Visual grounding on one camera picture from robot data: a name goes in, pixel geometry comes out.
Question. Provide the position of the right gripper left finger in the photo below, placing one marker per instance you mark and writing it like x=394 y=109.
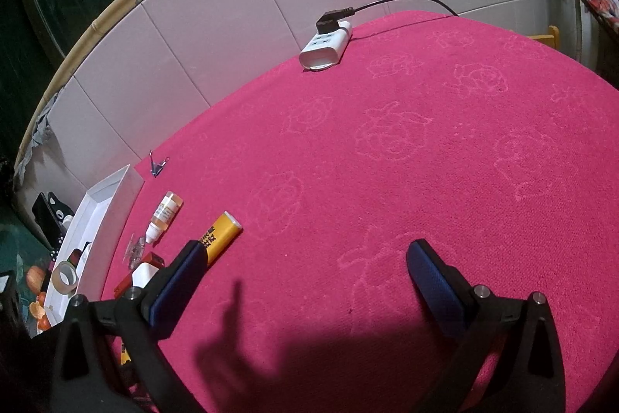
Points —
x=145 y=316

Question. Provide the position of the brown packing tape roll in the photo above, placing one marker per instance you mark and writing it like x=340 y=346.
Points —
x=65 y=278

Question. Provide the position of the blue binder clip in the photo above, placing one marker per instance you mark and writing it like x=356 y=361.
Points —
x=156 y=167

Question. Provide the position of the red tape roll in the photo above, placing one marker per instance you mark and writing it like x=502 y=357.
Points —
x=74 y=257

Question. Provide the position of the red harmonica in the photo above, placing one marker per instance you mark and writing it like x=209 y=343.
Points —
x=122 y=287

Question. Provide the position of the small dropper bottle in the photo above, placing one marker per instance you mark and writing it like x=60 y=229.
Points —
x=162 y=217

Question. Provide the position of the white charger cube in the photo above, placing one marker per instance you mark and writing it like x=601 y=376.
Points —
x=142 y=274

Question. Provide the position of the white cardboard box lid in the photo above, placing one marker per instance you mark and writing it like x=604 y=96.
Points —
x=96 y=228

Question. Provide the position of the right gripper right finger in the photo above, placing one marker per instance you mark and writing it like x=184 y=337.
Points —
x=529 y=373

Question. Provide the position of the white power bank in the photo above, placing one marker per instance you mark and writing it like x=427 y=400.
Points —
x=325 y=50

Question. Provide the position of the clear acrylic cartoon charm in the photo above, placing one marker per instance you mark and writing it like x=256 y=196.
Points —
x=134 y=252

